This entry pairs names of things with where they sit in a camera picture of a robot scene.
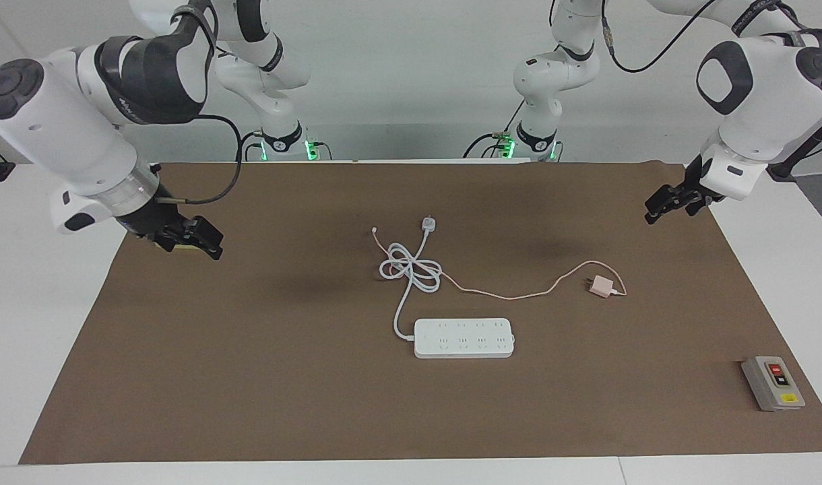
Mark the black base cable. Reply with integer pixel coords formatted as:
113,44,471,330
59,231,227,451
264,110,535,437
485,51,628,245
462,101,528,160
236,130,332,162

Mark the black left base cable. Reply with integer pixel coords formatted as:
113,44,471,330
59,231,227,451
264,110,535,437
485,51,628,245
462,101,528,160

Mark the pink charging cable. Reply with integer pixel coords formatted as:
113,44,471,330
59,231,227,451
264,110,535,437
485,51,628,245
371,227,628,301

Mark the white power strip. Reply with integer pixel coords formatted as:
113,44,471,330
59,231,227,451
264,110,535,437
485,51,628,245
414,318,515,359

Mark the white power strip cord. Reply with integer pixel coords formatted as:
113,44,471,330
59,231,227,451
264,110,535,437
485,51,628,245
379,216,443,341

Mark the brown paper mat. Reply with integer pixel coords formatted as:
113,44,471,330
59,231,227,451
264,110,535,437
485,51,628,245
19,160,822,465

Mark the grey push button box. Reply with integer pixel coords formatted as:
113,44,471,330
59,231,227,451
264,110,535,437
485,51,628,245
741,356,806,412

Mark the black stand with pole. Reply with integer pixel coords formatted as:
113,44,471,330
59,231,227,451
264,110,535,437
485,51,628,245
765,108,822,183

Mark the black right base cable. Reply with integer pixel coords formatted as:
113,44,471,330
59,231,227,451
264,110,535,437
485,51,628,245
236,130,332,162

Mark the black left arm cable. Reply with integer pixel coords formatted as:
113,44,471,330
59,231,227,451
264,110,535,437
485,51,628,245
601,0,718,73

